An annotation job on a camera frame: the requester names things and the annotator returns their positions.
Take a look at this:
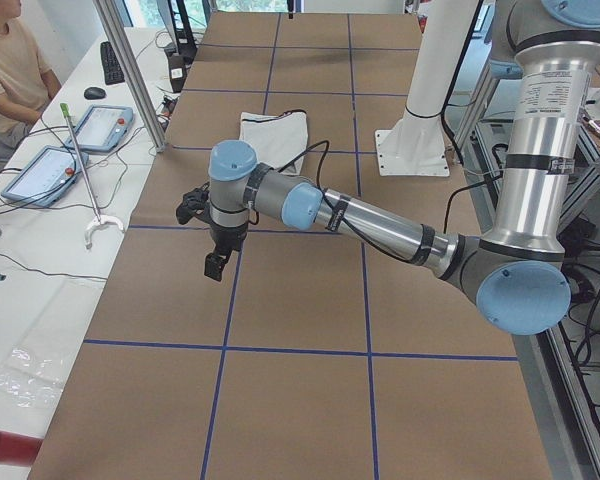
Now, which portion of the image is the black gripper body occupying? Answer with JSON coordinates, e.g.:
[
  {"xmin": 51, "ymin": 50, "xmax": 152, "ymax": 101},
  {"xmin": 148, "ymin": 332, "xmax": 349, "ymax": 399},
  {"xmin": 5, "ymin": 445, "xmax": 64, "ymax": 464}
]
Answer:
[{"xmin": 209, "ymin": 222, "xmax": 248, "ymax": 258}]

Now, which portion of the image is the grey cartoon print t-shirt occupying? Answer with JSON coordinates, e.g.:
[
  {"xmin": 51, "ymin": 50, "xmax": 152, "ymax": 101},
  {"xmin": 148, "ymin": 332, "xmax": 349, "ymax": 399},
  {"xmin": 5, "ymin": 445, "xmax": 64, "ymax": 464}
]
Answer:
[{"xmin": 239, "ymin": 109, "xmax": 308, "ymax": 176}]

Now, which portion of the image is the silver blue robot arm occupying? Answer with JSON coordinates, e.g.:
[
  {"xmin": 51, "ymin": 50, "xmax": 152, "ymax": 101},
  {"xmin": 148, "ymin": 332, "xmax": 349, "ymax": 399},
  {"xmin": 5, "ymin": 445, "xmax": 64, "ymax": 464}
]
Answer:
[{"xmin": 203, "ymin": 1, "xmax": 600, "ymax": 335}]

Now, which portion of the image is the metal reacher grabber tool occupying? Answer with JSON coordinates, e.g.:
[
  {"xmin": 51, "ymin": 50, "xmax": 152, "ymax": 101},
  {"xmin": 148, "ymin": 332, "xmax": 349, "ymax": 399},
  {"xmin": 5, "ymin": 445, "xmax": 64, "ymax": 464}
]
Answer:
[{"xmin": 60, "ymin": 102, "xmax": 125, "ymax": 250}]

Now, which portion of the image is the far blue teach pendant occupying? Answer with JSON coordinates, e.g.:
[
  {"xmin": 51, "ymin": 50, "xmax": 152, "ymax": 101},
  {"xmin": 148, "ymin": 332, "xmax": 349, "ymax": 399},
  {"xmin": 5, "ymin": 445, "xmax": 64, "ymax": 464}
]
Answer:
[{"xmin": 74, "ymin": 105, "xmax": 134, "ymax": 154}]

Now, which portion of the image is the blue teach pendant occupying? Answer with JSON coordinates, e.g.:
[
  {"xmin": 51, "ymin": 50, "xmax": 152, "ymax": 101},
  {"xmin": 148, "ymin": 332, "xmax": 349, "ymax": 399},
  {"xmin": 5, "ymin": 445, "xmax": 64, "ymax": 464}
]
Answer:
[
  {"xmin": 74, "ymin": 105, "xmax": 134, "ymax": 154},
  {"xmin": 1, "ymin": 146, "xmax": 89, "ymax": 208}
]

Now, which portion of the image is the near blue teach pendant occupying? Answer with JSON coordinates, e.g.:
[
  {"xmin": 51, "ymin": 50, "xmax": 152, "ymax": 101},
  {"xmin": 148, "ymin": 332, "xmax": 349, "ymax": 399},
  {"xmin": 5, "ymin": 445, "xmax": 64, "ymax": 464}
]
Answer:
[{"xmin": 1, "ymin": 146, "xmax": 89, "ymax": 208}]

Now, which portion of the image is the black computer mouse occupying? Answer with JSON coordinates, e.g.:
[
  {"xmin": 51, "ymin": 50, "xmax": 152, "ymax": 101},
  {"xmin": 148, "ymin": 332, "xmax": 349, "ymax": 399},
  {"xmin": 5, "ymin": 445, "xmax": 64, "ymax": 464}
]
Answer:
[{"xmin": 83, "ymin": 86, "xmax": 107, "ymax": 100}]

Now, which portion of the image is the black keyboard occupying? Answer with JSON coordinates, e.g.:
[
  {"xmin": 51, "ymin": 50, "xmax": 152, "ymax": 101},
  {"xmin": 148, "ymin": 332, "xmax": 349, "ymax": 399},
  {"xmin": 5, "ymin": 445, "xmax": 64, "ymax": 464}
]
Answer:
[{"xmin": 100, "ymin": 41, "xmax": 125, "ymax": 85}]

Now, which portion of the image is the seated person in beige shirt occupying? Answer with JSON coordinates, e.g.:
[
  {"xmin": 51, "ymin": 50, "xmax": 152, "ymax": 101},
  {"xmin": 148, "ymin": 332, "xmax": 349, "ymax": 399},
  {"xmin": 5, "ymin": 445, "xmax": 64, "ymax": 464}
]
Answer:
[{"xmin": 0, "ymin": 1, "xmax": 61, "ymax": 150}]

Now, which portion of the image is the red fire extinguisher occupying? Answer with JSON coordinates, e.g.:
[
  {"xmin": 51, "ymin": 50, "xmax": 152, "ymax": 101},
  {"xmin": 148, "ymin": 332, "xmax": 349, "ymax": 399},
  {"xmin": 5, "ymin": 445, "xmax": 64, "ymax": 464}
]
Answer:
[{"xmin": 0, "ymin": 430, "xmax": 43, "ymax": 467}]

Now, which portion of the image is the aluminium frame post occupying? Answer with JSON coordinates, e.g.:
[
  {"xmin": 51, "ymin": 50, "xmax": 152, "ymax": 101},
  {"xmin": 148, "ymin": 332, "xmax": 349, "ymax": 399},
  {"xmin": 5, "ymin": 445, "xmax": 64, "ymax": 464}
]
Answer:
[{"xmin": 93, "ymin": 0, "xmax": 166, "ymax": 153}]

